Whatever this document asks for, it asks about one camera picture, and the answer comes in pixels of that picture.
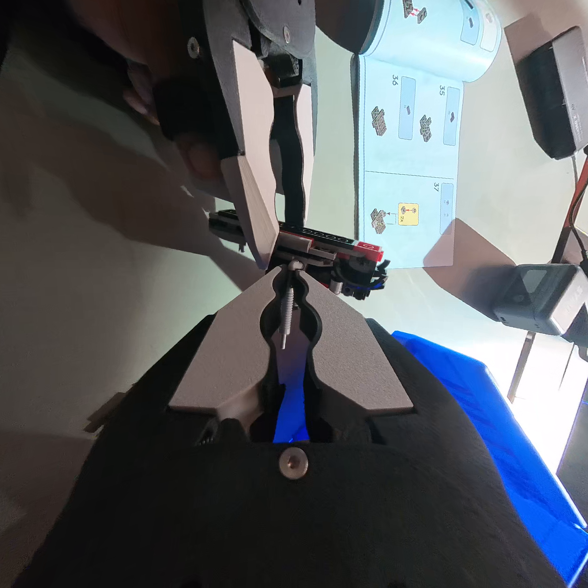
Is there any toy brick truck model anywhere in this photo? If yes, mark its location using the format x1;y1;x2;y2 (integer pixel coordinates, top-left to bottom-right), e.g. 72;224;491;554
208;208;392;302

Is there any black power bank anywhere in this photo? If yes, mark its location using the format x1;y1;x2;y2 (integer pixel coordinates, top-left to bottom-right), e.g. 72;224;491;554
514;25;588;161

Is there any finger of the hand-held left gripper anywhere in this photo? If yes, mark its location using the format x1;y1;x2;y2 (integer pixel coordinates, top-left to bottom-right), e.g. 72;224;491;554
271;82;319;227
220;39;282;272

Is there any black cube charger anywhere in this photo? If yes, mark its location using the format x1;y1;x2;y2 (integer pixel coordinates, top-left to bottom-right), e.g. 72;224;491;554
491;263;588;337

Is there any person's left hand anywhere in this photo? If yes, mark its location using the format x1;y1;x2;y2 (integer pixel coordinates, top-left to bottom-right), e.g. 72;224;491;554
92;0;230;184

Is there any light blue instruction booklet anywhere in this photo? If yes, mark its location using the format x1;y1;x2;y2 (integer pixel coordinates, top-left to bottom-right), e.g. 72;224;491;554
350;0;503;270

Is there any red cable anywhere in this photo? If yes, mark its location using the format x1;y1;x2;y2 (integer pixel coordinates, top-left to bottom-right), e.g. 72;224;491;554
551;149;588;265

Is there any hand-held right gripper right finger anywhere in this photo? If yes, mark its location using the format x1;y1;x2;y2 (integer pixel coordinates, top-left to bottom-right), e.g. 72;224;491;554
296;271;415;438

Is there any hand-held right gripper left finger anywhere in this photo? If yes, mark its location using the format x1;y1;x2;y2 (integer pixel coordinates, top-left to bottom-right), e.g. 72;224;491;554
168;266;283;429

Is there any blue plastic bin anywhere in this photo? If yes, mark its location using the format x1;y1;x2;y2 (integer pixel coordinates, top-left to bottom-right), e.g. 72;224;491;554
273;330;588;588

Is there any grey toy exhaust pipe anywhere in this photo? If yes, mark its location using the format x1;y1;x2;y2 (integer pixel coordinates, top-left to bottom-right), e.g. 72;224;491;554
278;259;305;350

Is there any black power adapter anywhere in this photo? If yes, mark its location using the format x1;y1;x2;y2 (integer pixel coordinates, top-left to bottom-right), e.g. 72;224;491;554
561;303;588;363

